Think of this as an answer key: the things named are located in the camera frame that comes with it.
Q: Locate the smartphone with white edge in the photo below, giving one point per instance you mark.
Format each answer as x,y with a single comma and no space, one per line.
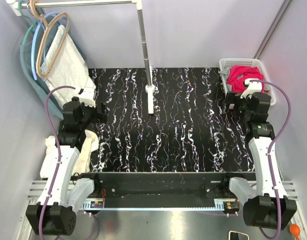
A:
234,235

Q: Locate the white plastic laundry basket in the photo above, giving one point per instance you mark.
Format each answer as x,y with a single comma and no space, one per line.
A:
227,63

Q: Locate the orange ball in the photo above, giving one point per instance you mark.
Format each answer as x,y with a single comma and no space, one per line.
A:
295,231

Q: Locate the pink red t shirt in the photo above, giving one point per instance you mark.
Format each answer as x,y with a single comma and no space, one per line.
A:
239,73

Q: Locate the green plastic hanger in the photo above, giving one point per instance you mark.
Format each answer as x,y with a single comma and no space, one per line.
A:
33,24

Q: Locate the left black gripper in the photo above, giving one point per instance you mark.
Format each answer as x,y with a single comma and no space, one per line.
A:
101,110

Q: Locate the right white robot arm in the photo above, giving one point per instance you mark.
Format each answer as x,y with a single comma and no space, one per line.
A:
264,162

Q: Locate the aluminium frame rail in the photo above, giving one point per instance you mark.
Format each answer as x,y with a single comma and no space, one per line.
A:
228,206

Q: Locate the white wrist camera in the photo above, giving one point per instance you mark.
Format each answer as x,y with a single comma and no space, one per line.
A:
253,85
87,97

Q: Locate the white towel on hanger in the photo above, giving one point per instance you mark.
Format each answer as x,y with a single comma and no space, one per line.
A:
67,66

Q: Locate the blue plastic hanger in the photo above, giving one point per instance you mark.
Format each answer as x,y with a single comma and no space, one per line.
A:
36,61

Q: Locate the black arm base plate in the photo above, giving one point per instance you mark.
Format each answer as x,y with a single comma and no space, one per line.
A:
164,190

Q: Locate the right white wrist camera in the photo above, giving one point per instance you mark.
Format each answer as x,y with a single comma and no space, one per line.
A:
253,85

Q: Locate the cream folded t shirt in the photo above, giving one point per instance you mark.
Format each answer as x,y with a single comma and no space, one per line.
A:
82,164

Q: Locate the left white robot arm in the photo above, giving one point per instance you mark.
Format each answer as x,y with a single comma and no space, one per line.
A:
58,172

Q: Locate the teal garment on hanger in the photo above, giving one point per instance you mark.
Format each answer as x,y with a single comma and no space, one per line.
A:
39,85

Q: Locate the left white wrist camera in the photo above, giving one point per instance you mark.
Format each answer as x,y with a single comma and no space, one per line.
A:
87,97

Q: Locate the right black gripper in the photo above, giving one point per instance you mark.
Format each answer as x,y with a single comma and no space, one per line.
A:
230,104

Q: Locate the metal clothes rack stand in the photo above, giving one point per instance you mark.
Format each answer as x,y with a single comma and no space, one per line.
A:
34,4

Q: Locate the grey t shirt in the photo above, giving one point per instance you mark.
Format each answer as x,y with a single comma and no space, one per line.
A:
225,73

